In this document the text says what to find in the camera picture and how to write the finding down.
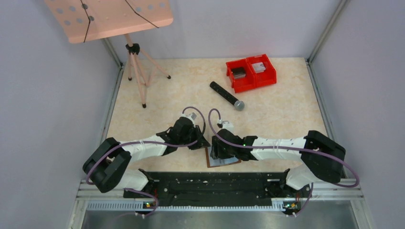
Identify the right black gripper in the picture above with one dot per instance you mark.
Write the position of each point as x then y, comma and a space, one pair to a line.
217, 151

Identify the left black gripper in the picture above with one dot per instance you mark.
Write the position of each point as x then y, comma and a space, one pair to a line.
201, 141

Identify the brown leather card holder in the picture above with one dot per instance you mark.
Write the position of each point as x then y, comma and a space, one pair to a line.
211, 162

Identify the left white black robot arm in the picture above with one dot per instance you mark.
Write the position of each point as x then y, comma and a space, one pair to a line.
107, 166

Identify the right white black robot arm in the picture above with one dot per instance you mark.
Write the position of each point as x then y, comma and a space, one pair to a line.
320, 157

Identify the black handheld microphone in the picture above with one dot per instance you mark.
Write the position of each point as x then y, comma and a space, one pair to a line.
237, 104

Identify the left red plastic bin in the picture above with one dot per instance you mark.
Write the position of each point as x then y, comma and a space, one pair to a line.
241, 75

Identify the red plastic bin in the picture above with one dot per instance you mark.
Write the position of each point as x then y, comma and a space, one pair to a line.
241, 75
264, 72

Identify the right red plastic bin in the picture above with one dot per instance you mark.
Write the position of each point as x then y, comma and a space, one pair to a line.
264, 72

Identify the pink music stand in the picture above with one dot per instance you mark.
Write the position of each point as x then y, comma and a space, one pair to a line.
89, 20

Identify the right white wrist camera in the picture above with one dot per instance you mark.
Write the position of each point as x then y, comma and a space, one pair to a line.
227, 125

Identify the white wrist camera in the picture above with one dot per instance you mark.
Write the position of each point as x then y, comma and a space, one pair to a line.
191, 116
227, 125

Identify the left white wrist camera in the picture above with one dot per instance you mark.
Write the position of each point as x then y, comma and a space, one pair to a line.
191, 116

